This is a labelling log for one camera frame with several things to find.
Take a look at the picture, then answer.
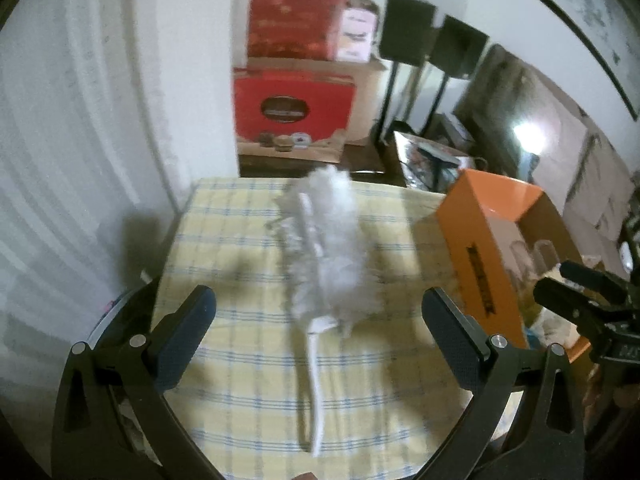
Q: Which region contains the shiny silver bag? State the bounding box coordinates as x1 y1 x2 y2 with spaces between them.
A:
392 130 474 194

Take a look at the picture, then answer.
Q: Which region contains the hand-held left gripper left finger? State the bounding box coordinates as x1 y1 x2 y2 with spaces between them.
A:
50 285 218 480

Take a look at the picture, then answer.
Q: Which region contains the orange cardboard box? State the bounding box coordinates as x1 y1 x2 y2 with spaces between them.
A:
434 167 594 362

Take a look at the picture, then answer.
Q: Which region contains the red gift box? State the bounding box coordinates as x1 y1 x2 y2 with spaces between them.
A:
247 0 351 61
232 67 360 159

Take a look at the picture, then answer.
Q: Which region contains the small white box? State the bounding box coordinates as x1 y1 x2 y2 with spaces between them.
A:
336 0 381 63

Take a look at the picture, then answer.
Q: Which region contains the black speaker stand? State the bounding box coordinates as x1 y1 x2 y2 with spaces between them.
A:
424 72 449 137
375 62 402 144

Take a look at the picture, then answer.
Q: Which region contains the yellow plaid cloth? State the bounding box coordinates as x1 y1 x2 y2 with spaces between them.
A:
150 176 527 480

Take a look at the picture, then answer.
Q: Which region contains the white fluffy duster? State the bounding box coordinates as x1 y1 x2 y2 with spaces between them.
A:
267 165 384 459

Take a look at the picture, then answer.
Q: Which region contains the dark leaning picture frame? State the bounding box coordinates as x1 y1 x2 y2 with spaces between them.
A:
452 44 539 176

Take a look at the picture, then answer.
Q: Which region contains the dark wooden table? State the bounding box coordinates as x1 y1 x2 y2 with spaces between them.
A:
237 139 402 189

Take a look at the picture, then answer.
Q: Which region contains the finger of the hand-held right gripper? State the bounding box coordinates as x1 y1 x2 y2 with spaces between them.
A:
532 277 608 335
559 260 627 295

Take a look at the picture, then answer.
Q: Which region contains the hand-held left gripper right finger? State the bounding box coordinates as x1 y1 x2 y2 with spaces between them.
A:
417 287 586 480

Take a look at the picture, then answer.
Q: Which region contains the framed wall picture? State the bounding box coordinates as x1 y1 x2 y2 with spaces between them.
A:
505 0 640 124

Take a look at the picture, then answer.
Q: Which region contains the lower red gift box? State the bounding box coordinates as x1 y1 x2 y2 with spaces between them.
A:
232 67 360 159

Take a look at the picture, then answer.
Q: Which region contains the black speaker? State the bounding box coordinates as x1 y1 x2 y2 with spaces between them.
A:
378 0 437 67
430 15 490 80

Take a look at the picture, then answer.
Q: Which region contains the clear plastic packaging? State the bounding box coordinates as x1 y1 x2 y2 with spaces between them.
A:
510 237 559 287

